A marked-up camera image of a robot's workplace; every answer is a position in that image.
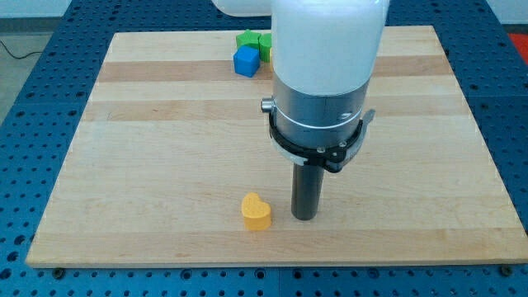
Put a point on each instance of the yellow heart block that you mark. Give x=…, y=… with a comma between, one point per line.
x=256, y=212

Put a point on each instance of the wooden board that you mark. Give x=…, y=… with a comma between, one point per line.
x=172, y=139

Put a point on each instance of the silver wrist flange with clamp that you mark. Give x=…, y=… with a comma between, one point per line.
x=324, y=131

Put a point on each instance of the green star block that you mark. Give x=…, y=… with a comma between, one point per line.
x=248, y=38

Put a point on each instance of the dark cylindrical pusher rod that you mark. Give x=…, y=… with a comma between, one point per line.
x=306, y=189

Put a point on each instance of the red object at right edge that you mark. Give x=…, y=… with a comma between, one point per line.
x=520, y=41

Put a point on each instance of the green cylinder block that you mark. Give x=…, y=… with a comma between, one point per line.
x=265, y=45

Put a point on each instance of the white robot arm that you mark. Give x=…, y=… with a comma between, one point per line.
x=323, y=55

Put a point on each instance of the blue cube block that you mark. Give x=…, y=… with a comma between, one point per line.
x=246, y=61

